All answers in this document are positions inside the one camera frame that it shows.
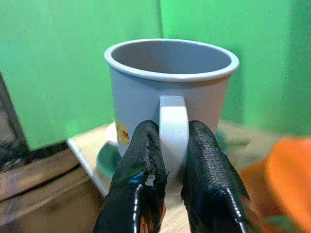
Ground dark wooden crate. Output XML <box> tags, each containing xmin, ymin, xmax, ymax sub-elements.
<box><xmin>0</xmin><ymin>142</ymin><xmax>107</xmax><ymax>233</ymax></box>

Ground white plate with green pattern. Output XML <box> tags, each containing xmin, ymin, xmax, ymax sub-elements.
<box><xmin>96</xmin><ymin>126</ymin><xmax>251</xmax><ymax>178</ymax></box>

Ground black frame panel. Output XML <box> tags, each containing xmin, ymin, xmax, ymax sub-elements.
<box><xmin>0</xmin><ymin>70</ymin><xmax>31</xmax><ymax>170</ymax></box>

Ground green backdrop curtain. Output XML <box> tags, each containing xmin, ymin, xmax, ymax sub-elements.
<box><xmin>0</xmin><ymin>0</ymin><xmax>311</xmax><ymax>150</ymax></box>

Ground grey mug with yellow label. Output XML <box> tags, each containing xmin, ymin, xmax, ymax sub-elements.
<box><xmin>104</xmin><ymin>37</ymin><xmax>241</xmax><ymax>195</ymax></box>

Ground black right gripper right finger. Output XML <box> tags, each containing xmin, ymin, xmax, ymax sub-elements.
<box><xmin>180</xmin><ymin>120</ymin><xmax>265</xmax><ymax>233</ymax></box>

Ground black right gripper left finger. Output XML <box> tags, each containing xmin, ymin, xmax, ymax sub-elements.
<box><xmin>93</xmin><ymin>120</ymin><xmax>170</xmax><ymax>233</ymax></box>

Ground orange cloth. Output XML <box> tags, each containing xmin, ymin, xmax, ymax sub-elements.
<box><xmin>238</xmin><ymin>137</ymin><xmax>311</xmax><ymax>233</ymax></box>

